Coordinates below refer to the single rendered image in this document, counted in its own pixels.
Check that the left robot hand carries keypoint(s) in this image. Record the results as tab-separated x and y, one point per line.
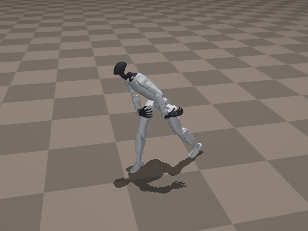
174	113

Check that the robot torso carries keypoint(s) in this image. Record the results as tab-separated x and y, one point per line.
143	91

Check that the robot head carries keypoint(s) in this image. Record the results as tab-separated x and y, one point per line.
119	70

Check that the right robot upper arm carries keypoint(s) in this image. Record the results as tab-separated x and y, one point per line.
136	98

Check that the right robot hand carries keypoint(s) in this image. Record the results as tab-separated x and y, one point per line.
142	112

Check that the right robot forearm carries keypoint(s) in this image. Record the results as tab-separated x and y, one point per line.
137	106

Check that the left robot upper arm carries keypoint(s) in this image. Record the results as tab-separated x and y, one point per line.
145	83

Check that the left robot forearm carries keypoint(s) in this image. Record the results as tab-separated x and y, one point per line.
162	105

